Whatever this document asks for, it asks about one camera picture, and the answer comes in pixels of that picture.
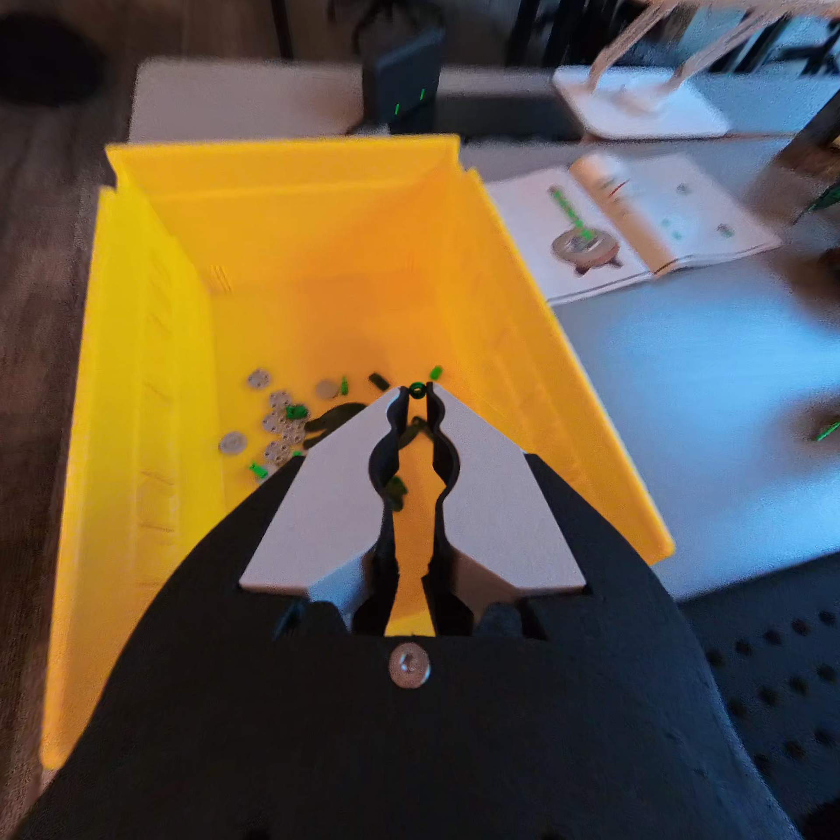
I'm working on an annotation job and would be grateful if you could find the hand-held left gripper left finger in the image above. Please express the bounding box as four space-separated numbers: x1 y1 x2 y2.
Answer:
238 386 410 636

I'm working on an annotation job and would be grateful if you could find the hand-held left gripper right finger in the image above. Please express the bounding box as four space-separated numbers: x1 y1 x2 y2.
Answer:
422 382 588 636

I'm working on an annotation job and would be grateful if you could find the yellow plastic bin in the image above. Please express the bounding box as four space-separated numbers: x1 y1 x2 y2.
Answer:
39 134 676 770

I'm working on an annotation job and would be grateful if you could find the white desk lamp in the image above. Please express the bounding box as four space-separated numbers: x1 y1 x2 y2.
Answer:
553 0 808 142

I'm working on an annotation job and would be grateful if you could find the pile of grey round bricks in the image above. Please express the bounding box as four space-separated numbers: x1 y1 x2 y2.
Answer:
220 367 342 468

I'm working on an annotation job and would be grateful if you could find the white instruction booklet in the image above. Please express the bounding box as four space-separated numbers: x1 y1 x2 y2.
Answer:
486 152 783 307

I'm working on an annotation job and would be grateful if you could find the black box with green lights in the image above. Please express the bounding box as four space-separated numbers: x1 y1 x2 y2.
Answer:
363 26 447 135

